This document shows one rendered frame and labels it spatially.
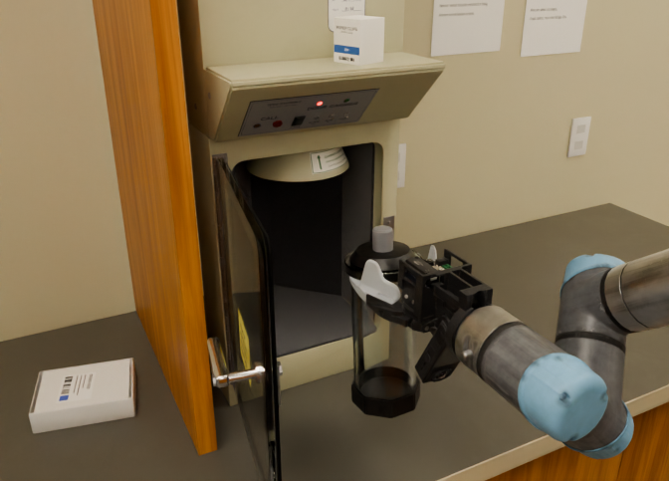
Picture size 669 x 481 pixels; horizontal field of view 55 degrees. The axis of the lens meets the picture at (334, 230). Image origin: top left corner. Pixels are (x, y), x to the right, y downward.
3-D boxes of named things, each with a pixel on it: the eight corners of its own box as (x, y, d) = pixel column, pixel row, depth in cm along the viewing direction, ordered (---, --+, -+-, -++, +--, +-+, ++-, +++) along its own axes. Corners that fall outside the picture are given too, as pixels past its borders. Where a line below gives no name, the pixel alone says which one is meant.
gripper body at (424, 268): (445, 245, 82) (509, 285, 72) (441, 304, 85) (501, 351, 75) (393, 257, 79) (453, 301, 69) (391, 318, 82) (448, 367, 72)
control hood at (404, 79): (207, 138, 91) (201, 67, 87) (401, 115, 104) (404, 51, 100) (233, 160, 82) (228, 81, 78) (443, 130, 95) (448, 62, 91)
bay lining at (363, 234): (202, 300, 128) (186, 125, 114) (320, 273, 139) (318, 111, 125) (244, 364, 108) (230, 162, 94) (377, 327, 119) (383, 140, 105)
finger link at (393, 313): (380, 283, 85) (437, 304, 80) (380, 295, 86) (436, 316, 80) (359, 297, 82) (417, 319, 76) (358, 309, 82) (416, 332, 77)
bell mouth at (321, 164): (232, 158, 114) (230, 127, 112) (322, 145, 121) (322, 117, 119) (268, 188, 100) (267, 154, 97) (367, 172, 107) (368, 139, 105)
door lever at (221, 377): (247, 345, 83) (245, 327, 82) (261, 387, 75) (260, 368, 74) (204, 352, 82) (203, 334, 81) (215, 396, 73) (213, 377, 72)
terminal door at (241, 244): (238, 386, 107) (221, 154, 91) (279, 531, 80) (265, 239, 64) (233, 386, 107) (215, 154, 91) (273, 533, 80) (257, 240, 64)
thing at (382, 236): (338, 269, 92) (336, 225, 90) (393, 256, 96) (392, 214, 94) (371, 292, 84) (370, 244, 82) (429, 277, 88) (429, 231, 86)
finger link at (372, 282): (351, 245, 86) (409, 265, 81) (351, 285, 88) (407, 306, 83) (336, 253, 84) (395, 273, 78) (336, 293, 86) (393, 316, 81)
